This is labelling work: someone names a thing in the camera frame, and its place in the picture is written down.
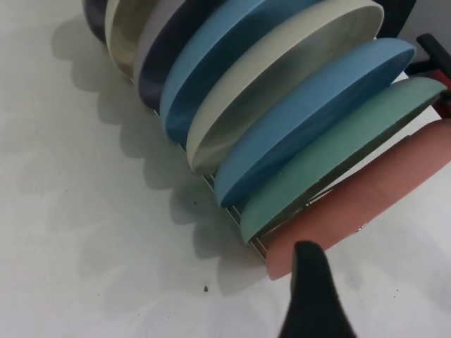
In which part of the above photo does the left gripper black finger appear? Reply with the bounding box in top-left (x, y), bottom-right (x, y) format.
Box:
top-left (278, 240), bottom-right (358, 338)

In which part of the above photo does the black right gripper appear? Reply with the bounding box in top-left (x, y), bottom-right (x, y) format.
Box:
top-left (381, 0), bottom-right (451, 80)

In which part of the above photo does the pink round plate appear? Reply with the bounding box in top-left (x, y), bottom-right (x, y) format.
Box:
top-left (265, 118), bottom-right (451, 282)

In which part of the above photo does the green round plate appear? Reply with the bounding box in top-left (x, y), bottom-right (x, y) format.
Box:
top-left (240, 77), bottom-right (447, 244)

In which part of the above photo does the blue round plate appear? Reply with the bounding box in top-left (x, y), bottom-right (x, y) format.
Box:
top-left (213, 37), bottom-right (418, 209)
top-left (159, 0), bottom-right (329, 146)

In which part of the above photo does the beige round plate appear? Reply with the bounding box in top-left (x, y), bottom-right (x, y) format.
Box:
top-left (104, 0), bottom-right (167, 77)
top-left (185, 0), bottom-right (385, 175)

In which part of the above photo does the dark navy round plate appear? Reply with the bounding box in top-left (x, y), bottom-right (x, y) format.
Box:
top-left (133, 0), bottom-right (228, 111)

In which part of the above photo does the dark purple round plate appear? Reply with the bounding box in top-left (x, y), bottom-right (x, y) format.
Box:
top-left (82, 0), bottom-right (111, 46)

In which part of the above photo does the silver wire plate rack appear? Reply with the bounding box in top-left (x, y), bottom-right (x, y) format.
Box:
top-left (129, 75), bottom-right (371, 263)

